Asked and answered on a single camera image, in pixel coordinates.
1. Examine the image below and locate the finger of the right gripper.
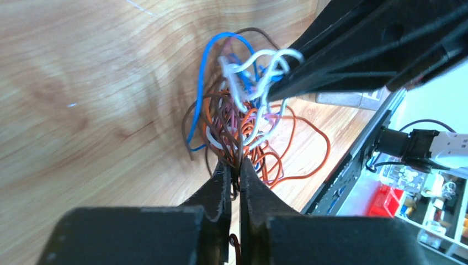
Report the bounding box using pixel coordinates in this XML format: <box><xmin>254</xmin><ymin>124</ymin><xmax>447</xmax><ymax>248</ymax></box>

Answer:
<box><xmin>267</xmin><ymin>22</ymin><xmax>467</xmax><ymax>102</ymax></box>
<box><xmin>291</xmin><ymin>0</ymin><xmax>467</xmax><ymax>71</ymax></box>

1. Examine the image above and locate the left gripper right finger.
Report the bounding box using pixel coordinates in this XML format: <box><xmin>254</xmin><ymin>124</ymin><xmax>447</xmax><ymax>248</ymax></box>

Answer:
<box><xmin>240</xmin><ymin>159</ymin><xmax>428</xmax><ymax>264</ymax></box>

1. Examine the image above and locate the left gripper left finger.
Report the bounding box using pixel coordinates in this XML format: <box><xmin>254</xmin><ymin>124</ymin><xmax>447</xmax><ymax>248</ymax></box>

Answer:
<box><xmin>38</xmin><ymin>162</ymin><xmax>231</xmax><ymax>264</ymax></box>

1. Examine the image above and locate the orange wire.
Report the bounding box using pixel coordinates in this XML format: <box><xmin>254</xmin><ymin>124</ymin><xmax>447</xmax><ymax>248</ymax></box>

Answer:
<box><xmin>203</xmin><ymin>95</ymin><xmax>332</xmax><ymax>189</ymax></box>

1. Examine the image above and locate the white wire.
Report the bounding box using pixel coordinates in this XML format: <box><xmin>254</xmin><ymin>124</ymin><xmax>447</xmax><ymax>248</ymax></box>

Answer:
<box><xmin>205</xmin><ymin>48</ymin><xmax>305</xmax><ymax>151</ymax></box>

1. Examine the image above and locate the blue wire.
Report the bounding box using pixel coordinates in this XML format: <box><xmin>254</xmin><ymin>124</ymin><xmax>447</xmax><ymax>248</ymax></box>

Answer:
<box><xmin>186</xmin><ymin>32</ymin><xmax>284</xmax><ymax>152</ymax></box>

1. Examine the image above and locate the pink wire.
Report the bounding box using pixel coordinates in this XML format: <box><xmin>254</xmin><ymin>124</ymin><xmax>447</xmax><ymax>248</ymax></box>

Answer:
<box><xmin>215</xmin><ymin>36</ymin><xmax>279</xmax><ymax>184</ymax></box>

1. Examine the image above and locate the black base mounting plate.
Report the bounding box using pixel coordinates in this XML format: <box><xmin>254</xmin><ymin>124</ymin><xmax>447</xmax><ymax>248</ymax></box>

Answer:
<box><xmin>301</xmin><ymin>91</ymin><xmax>406</xmax><ymax>216</ymax></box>

